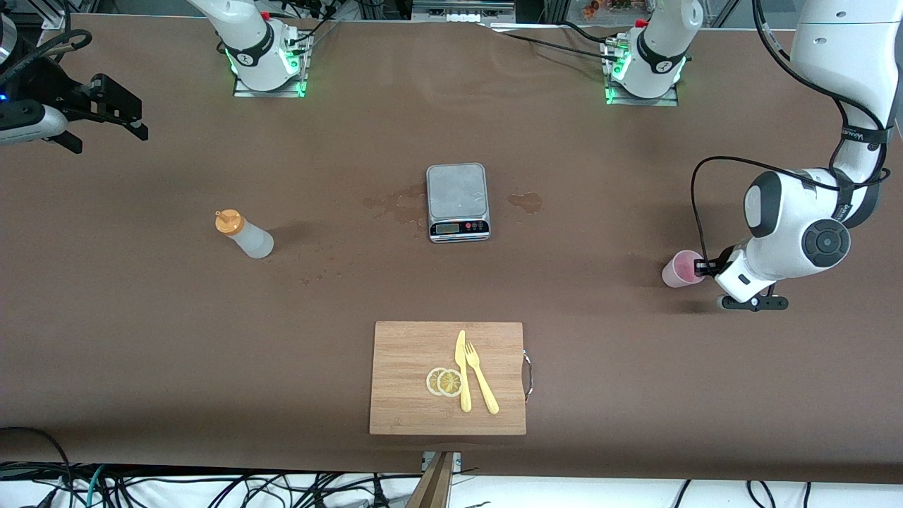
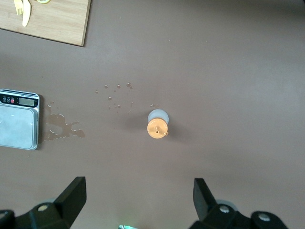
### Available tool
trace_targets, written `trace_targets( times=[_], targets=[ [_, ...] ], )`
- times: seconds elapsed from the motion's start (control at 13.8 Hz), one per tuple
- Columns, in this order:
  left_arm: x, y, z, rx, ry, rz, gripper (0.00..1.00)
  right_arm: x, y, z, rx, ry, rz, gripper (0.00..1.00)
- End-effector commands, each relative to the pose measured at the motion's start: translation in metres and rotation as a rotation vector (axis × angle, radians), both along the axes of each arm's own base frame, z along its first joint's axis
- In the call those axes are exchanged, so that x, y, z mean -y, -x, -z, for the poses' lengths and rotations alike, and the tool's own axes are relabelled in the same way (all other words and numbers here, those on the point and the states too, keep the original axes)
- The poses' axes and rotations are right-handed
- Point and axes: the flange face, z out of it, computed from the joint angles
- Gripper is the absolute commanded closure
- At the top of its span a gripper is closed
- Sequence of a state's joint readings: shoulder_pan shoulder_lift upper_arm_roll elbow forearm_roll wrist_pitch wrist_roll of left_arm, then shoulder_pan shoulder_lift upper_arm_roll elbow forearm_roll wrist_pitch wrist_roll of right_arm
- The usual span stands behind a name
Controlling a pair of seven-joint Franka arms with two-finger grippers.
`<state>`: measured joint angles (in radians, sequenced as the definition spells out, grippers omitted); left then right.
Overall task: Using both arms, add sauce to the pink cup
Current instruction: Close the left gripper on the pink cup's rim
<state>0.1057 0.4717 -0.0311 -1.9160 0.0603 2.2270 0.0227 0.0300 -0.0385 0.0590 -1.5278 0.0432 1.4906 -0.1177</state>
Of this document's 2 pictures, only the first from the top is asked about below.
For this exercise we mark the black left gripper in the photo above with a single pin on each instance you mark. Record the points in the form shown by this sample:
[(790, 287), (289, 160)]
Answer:
[(720, 266)]

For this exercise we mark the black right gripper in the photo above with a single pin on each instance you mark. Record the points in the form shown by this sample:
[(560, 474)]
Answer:
[(48, 90)]

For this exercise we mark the pink plastic cup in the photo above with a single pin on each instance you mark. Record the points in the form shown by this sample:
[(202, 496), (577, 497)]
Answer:
[(677, 271)]

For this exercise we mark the translucent sauce bottle orange cap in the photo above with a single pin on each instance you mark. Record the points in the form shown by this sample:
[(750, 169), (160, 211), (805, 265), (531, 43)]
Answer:
[(247, 236)]

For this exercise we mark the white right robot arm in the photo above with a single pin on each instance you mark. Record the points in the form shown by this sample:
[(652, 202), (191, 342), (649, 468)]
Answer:
[(250, 42)]

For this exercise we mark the small brown liquid puddle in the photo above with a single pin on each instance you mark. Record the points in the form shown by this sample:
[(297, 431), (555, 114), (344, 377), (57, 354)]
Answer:
[(526, 202)]

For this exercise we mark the yellow plastic fork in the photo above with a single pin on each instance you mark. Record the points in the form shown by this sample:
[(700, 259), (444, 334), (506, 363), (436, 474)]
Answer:
[(483, 388)]

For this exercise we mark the silver digital kitchen scale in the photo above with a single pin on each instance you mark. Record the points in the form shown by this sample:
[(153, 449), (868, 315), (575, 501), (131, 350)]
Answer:
[(457, 201)]

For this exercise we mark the yellow plastic knife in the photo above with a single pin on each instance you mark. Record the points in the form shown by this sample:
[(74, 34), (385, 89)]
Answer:
[(464, 388)]

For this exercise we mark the lemon slice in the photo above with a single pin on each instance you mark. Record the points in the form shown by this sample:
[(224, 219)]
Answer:
[(450, 382)]

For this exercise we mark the bamboo cutting board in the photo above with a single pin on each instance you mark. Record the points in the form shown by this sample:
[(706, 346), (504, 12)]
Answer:
[(409, 381)]

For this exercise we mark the white power strip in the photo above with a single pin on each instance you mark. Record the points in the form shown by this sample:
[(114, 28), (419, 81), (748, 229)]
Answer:
[(462, 10)]

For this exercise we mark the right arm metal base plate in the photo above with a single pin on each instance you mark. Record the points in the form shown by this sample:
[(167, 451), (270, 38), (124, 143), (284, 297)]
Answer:
[(243, 90)]

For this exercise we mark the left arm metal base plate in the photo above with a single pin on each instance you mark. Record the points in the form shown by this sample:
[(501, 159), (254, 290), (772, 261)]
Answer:
[(663, 101)]

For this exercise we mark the wooden post with bracket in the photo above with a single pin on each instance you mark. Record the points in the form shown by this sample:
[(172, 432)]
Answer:
[(434, 487)]

